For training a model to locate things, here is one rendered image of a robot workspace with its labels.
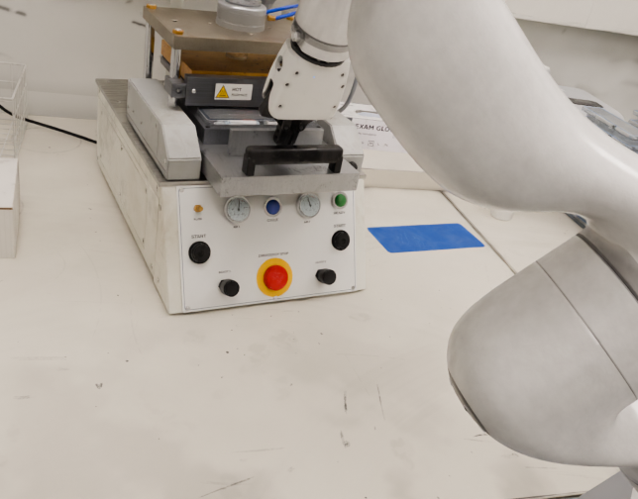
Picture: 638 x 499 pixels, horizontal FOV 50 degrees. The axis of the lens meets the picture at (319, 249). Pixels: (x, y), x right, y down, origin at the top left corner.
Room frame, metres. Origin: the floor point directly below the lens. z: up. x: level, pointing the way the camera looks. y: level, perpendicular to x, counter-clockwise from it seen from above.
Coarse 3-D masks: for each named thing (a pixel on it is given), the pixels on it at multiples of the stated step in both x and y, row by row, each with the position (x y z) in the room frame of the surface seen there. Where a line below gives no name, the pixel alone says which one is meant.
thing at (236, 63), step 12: (168, 48) 1.11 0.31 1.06; (168, 60) 1.11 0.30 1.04; (192, 60) 1.06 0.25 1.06; (204, 60) 1.07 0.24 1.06; (216, 60) 1.08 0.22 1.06; (228, 60) 1.10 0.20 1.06; (240, 60) 1.11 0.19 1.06; (252, 60) 1.13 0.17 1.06; (264, 60) 1.14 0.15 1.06; (180, 72) 1.05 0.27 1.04; (192, 72) 1.01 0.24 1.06; (204, 72) 1.02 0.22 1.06; (216, 72) 1.03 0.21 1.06; (228, 72) 1.04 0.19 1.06; (240, 72) 1.05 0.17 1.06; (252, 72) 1.06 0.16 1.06; (264, 72) 1.07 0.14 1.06
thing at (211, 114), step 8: (208, 112) 0.99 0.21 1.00; (216, 112) 1.00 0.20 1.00; (224, 112) 1.01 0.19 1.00; (232, 112) 1.02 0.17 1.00; (240, 112) 1.02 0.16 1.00; (248, 112) 1.03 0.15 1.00; (256, 112) 1.04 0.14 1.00; (248, 120) 0.99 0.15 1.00; (256, 120) 1.00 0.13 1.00; (264, 120) 1.01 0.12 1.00; (272, 120) 1.02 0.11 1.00
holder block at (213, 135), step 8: (184, 112) 1.03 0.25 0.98; (192, 112) 1.01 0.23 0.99; (192, 120) 0.99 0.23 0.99; (200, 120) 0.98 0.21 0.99; (200, 128) 0.96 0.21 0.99; (208, 128) 0.95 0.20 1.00; (216, 128) 0.96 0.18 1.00; (224, 128) 0.97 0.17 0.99; (200, 136) 0.96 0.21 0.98; (208, 136) 0.95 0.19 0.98; (216, 136) 0.96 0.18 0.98; (224, 136) 0.96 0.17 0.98; (208, 144) 0.95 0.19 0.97; (216, 144) 0.96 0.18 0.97; (224, 144) 0.96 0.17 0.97
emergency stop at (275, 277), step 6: (270, 270) 0.90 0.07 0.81; (276, 270) 0.91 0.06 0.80; (282, 270) 0.91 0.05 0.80; (264, 276) 0.90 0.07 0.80; (270, 276) 0.90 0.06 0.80; (276, 276) 0.90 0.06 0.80; (282, 276) 0.91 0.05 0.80; (264, 282) 0.90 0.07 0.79; (270, 282) 0.90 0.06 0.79; (276, 282) 0.90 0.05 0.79; (282, 282) 0.91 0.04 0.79; (270, 288) 0.89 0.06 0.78; (276, 288) 0.90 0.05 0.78
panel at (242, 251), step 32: (192, 192) 0.89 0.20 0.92; (320, 192) 1.00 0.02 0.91; (352, 192) 1.03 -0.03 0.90; (192, 224) 0.88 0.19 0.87; (224, 224) 0.90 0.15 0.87; (256, 224) 0.93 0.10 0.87; (288, 224) 0.95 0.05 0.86; (320, 224) 0.98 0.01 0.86; (352, 224) 1.01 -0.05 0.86; (224, 256) 0.88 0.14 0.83; (256, 256) 0.91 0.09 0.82; (288, 256) 0.94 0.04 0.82; (320, 256) 0.96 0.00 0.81; (352, 256) 0.99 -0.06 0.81; (192, 288) 0.84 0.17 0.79; (256, 288) 0.89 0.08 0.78; (288, 288) 0.92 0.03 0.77; (320, 288) 0.94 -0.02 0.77; (352, 288) 0.97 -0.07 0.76
